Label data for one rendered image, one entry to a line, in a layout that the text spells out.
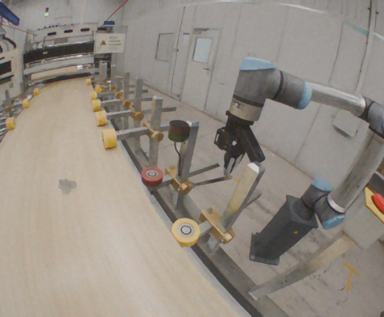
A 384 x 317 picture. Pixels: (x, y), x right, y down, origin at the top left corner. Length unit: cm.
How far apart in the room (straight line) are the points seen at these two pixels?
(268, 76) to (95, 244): 60
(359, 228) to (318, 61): 291
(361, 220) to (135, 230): 50
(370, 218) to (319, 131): 279
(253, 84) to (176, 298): 52
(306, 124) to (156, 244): 292
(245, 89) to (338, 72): 272
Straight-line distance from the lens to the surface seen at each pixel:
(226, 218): 50
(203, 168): 75
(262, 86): 43
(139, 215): 50
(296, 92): 47
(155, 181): 59
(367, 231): 34
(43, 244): 54
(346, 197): 100
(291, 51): 321
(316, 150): 314
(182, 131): 48
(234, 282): 68
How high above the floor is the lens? 131
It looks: 35 degrees down
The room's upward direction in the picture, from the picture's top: 12 degrees clockwise
